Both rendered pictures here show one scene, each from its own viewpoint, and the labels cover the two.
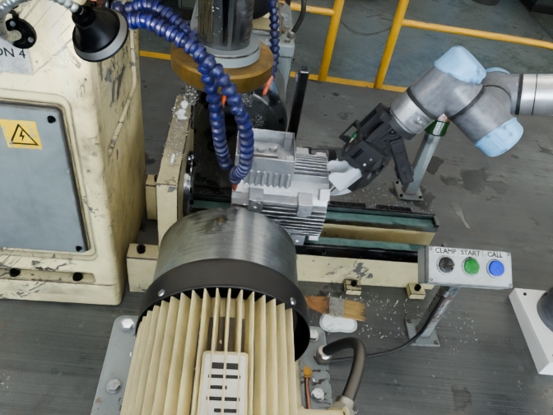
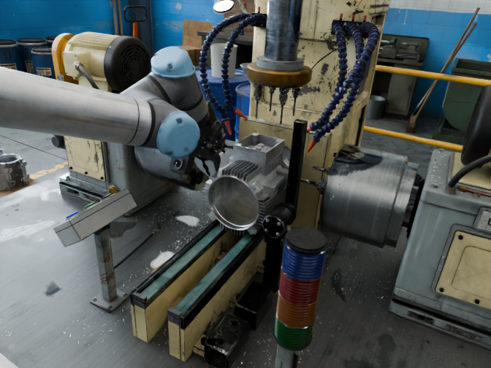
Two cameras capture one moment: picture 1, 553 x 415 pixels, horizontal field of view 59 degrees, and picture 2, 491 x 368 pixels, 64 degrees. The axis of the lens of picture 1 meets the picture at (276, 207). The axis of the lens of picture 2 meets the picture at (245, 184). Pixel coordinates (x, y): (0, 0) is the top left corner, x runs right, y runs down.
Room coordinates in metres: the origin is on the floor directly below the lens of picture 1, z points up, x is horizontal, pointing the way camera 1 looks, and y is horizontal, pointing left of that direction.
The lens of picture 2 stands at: (1.37, -0.82, 1.53)
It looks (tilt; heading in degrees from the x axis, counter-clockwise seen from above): 27 degrees down; 125
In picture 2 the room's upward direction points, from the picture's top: 3 degrees clockwise
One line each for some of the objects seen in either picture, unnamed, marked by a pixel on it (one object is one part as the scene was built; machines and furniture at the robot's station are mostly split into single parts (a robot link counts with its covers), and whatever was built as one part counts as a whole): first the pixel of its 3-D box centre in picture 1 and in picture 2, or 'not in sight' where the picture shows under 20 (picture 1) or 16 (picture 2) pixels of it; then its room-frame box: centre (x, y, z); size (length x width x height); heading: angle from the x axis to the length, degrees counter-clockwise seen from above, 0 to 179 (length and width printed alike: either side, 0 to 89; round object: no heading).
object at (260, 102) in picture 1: (239, 99); (378, 198); (1.13, 0.15, 1.04); 0.41 x 0.25 x 0.25; 9
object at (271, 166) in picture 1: (264, 157); (259, 154); (0.81, 0.04, 1.11); 0.12 x 0.11 x 0.07; 97
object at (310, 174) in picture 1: (276, 193); (250, 189); (0.82, 0.00, 1.01); 0.20 x 0.19 x 0.19; 97
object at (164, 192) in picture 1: (160, 197); (283, 171); (0.78, 0.26, 0.97); 0.30 x 0.11 x 0.34; 9
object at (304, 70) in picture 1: (295, 119); (294, 169); (0.96, -0.01, 1.12); 0.04 x 0.03 x 0.26; 99
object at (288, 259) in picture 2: not in sight; (304, 255); (1.18, -0.39, 1.19); 0.06 x 0.06 x 0.04
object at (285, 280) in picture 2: not in sight; (300, 280); (1.18, -0.39, 1.14); 0.06 x 0.06 x 0.04
